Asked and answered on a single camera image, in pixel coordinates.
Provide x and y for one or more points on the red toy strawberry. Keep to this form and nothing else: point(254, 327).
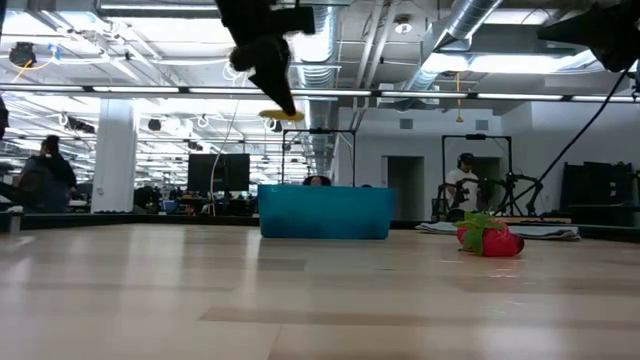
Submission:
point(495, 242)

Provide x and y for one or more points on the suspended linear light bar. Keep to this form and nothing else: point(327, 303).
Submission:
point(135, 89)

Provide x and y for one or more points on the dark red toy cherry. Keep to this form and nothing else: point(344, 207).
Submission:
point(519, 244)

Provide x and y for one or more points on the teal plastic container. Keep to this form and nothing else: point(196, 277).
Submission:
point(325, 212)

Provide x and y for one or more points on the black computer monitor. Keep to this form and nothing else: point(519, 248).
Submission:
point(220, 172)

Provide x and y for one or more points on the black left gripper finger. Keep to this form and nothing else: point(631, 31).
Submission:
point(277, 90)

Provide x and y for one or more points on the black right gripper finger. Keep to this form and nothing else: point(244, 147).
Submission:
point(570, 30)

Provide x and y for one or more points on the person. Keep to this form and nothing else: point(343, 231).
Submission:
point(462, 185)
point(316, 180)
point(47, 175)

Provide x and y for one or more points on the black background robot station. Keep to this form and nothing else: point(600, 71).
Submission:
point(520, 192)

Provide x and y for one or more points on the yellow toy banana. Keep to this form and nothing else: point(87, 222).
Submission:
point(280, 116)

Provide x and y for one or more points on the grey folded cloth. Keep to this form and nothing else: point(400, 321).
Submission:
point(545, 231)

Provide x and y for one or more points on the silver ventilation duct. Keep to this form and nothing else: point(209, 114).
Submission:
point(325, 50)
point(465, 20)

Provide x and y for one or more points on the black ceiling device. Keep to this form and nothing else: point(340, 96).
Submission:
point(22, 54)

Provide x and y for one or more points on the black cabinet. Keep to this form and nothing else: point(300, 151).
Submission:
point(597, 190)

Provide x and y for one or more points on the black aluminium table frame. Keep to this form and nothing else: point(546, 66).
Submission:
point(100, 220)

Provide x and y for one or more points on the white square pillar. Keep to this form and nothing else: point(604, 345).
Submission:
point(115, 150)

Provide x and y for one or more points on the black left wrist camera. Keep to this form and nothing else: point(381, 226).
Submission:
point(295, 20)

